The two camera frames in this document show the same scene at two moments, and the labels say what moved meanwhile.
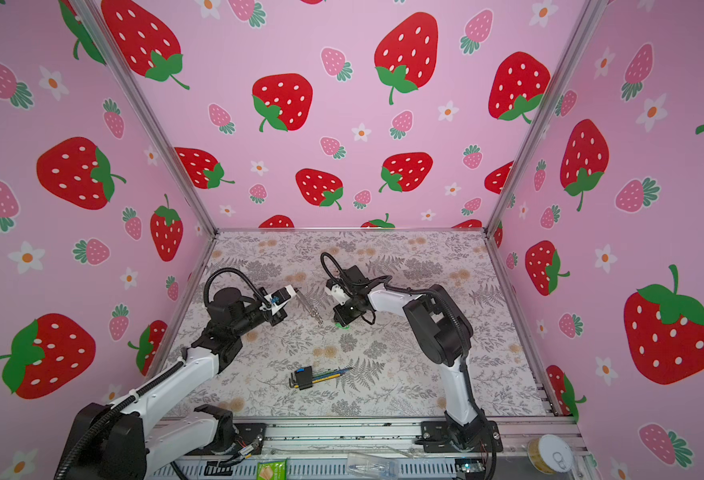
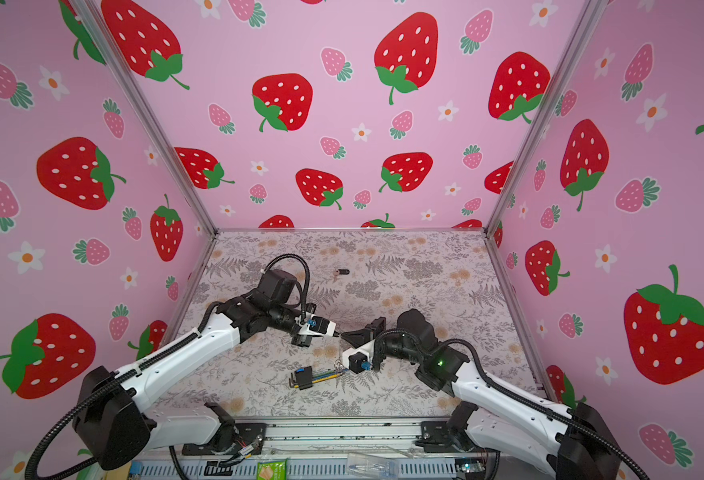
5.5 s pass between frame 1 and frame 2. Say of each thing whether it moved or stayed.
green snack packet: stayed
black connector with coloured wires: stayed
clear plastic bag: stayed
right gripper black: moved
